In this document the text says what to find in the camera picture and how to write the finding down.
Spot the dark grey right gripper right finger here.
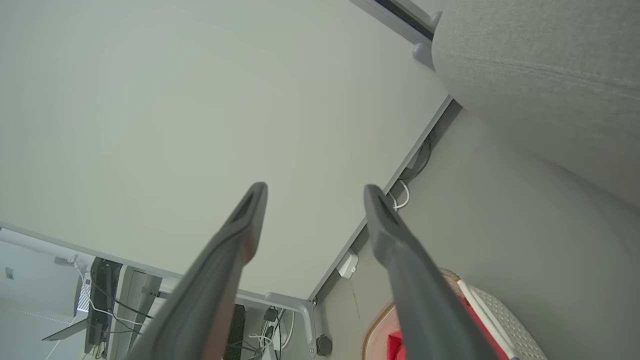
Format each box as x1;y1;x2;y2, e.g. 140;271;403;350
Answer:
363;184;501;360

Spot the red cloth garment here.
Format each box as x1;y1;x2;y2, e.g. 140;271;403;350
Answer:
386;294;512;360

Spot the dark cable along baseboard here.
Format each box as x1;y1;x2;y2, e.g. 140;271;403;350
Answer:
400;134;434;184

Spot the white desk cabinet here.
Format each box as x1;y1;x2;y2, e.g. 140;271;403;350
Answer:
107;265;165;360

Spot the black computer monitor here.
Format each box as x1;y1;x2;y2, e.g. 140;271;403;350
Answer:
84;257;124;354

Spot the white perforated laundry basket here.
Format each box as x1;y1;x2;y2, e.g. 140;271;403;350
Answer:
362;268;548;360

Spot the grey desk leg frame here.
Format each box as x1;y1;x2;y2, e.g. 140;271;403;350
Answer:
234;291;319;358

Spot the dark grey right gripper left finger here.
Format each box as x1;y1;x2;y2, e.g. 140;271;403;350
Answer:
125;182;269;360

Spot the white looped cable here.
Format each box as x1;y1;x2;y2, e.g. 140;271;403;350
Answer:
389;179;411;211

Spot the white wall adapter box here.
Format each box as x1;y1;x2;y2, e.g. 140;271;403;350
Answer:
336;248;360;280

